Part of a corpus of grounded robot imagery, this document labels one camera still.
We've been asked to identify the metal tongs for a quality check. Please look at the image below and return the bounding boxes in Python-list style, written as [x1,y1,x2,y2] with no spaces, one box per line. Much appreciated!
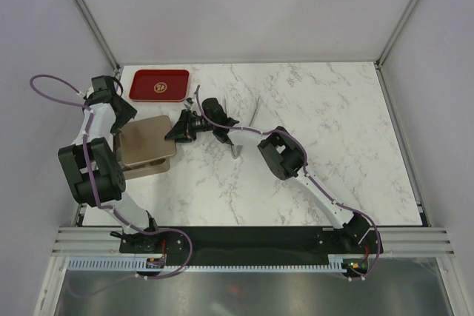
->
[221,96,262,160]

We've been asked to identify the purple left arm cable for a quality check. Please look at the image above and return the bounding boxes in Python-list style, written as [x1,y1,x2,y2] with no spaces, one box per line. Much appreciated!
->
[29,74,196,299]

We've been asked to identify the right aluminium frame post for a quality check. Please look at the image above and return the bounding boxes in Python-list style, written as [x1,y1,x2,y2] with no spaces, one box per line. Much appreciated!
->
[374,0,444,69]

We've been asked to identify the gold box lid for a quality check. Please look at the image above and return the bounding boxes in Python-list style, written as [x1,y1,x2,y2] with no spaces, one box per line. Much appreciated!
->
[118,115,177,168]

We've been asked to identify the aluminium frame post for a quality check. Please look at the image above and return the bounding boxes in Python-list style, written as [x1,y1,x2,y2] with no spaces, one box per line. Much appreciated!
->
[374,0,444,69]
[73,0,121,74]

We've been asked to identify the white cable duct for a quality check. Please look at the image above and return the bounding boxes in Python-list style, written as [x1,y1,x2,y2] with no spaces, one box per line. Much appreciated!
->
[67,257,347,273]

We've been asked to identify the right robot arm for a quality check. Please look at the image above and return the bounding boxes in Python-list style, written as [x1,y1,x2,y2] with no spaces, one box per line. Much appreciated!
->
[164,98,372,253]

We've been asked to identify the gold chocolate box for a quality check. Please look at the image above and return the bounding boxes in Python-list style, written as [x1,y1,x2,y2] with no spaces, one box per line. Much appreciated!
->
[116,134,176,180]

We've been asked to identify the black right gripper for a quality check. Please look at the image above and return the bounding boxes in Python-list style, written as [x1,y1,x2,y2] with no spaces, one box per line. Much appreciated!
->
[164,110,215,145]

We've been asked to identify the left aluminium frame post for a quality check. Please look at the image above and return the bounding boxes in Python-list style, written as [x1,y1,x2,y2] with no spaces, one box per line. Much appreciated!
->
[73,0,121,74]

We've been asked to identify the red chocolate tray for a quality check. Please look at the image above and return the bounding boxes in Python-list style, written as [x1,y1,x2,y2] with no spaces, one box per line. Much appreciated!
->
[129,70,190,102]

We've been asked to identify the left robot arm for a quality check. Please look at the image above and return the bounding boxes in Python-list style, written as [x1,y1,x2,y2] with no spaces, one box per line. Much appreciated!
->
[58,75,162,252]

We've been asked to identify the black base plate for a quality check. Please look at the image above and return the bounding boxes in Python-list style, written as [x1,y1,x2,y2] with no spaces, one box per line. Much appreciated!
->
[110,226,383,266]

